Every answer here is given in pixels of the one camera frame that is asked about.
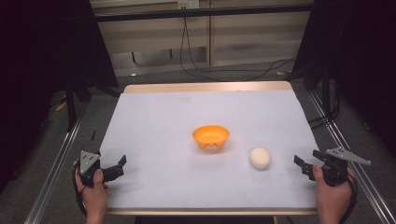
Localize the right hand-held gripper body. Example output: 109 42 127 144
312 146 373 188

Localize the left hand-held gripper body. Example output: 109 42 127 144
78 150 106 188

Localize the white round bun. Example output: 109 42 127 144
248 147 272 171

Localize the orange plastic bowl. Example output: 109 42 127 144
191 124 231 150

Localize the person's left hand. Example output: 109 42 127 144
74 160 109 218

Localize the person's right hand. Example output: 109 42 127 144
312 163 357 217

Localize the white table mat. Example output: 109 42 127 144
99 90 321 210

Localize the black metal stand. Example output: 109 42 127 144
64 69 78 133

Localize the black curtain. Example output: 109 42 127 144
0 0 120 194
292 0 396 157

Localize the wooden table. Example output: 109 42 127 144
106 80 319 217

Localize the black horizontal bar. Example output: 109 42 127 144
92 3 315 23

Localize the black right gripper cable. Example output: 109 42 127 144
339 171 360 224

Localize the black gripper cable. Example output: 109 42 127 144
72 161 89 217
339 171 360 224

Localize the metal floor rail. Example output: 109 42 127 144
23 116 87 224
307 91 396 224

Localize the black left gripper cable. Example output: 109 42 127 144
72 161 89 217

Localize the black wall cable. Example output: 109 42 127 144
178 16 297 82

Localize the white wall outlet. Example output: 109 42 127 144
177 0 201 10

